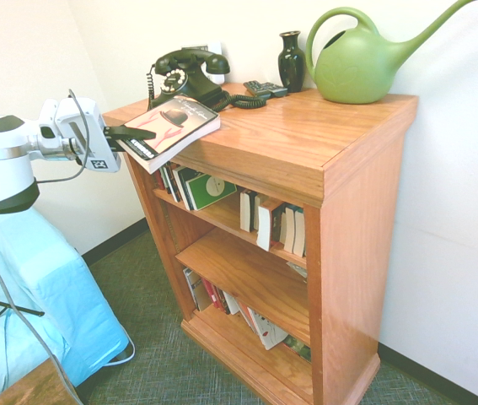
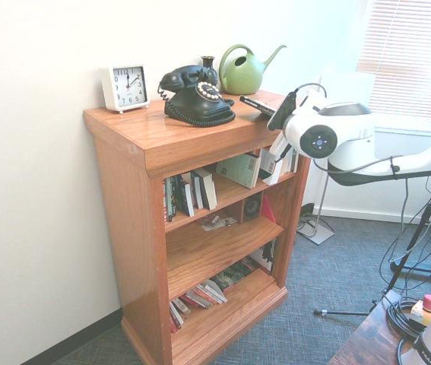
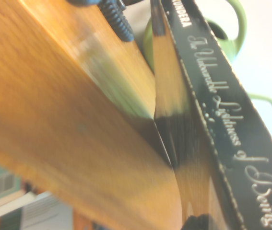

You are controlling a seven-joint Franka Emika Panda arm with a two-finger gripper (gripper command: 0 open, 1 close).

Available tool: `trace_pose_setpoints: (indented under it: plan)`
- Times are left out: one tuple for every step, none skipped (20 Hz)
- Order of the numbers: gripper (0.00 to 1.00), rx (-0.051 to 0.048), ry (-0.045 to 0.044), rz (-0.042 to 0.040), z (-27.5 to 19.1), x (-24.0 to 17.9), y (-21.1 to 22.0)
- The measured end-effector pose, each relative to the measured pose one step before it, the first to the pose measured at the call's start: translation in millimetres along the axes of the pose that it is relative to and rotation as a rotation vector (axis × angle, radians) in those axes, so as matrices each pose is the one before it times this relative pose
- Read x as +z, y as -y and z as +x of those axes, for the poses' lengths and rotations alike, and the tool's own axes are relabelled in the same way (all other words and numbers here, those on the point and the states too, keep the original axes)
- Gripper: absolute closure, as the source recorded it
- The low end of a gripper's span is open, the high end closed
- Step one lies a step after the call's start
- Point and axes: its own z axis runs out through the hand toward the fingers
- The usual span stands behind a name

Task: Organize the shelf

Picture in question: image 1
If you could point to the wooden bookshelf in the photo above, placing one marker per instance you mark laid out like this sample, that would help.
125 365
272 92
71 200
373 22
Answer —
348 253

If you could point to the black and white book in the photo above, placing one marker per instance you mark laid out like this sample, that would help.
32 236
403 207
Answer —
184 190

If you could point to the black remote control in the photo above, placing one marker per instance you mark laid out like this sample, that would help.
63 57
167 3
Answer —
276 89
256 88

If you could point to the small maroon book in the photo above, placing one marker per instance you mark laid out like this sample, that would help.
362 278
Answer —
159 177

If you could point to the flat paper booklet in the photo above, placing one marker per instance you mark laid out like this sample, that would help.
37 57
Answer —
299 270

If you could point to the bright red book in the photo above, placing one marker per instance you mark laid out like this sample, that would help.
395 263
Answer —
211 293

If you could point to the orange cover book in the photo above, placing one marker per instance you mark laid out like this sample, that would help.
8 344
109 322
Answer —
264 228

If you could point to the black cover white-paged book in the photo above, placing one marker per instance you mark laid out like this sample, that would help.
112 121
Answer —
247 211

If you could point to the plain white book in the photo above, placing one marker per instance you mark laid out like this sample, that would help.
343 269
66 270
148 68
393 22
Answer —
231 304

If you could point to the black spine book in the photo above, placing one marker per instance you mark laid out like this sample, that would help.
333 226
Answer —
173 185

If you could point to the black glossy vase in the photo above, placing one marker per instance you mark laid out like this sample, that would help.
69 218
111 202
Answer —
291 63

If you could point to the light blue cloth cover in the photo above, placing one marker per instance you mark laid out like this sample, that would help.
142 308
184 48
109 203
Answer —
32 274

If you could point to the green plastic watering can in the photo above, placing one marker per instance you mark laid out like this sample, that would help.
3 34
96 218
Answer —
348 71

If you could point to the large tan cover book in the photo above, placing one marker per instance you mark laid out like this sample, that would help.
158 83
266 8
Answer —
198 291

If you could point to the dark thin book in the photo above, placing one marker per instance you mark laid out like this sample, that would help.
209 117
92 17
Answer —
283 223

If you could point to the dark wooden table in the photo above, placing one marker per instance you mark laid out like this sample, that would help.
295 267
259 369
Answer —
32 388

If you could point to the white-paged paperback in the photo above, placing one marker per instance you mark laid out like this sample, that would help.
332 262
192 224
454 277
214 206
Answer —
290 232
299 236

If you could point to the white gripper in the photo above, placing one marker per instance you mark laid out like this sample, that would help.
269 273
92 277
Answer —
89 135

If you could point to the dark red book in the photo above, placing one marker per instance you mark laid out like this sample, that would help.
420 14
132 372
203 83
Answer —
223 301

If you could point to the black rotary telephone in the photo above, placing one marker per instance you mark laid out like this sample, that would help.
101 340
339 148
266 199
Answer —
184 84

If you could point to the white book with red marks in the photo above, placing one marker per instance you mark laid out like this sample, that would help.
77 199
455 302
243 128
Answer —
268 331

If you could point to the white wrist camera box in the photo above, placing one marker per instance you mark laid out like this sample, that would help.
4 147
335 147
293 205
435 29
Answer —
47 131

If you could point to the dark green cover book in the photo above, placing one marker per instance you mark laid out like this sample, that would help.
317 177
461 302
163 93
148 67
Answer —
297 348

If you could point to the paperback with black hat cover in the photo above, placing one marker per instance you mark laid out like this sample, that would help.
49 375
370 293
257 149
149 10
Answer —
179 126

